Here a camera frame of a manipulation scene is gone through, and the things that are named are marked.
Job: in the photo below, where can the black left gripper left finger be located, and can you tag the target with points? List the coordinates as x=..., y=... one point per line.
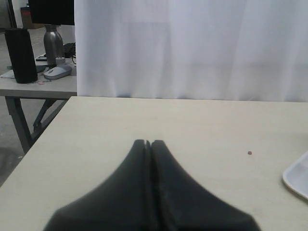
x=123, y=202

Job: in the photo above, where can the grey computer mouse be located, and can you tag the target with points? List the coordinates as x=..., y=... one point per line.
x=58, y=72

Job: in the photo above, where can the black keyboard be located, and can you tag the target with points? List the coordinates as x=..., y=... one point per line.
x=69, y=50

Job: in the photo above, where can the black cylindrical speaker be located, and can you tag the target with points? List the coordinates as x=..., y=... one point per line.
x=21, y=55

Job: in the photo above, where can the white plastic tray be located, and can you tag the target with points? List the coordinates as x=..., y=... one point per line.
x=295, y=177

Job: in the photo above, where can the small white jar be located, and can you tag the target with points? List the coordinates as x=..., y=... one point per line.
x=60, y=61

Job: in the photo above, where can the black computer monitor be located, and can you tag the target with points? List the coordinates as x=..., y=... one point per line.
x=52, y=12

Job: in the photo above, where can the white curtain backdrop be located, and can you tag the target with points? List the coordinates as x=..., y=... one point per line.
x=243, y=50

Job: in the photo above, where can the silver metal bottle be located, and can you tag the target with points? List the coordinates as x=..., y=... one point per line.
x=53, y=44

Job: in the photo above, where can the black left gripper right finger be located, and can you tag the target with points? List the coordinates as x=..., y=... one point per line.
x=184, y=205

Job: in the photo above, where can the grey side desk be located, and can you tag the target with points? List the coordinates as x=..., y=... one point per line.
x=54, y=93

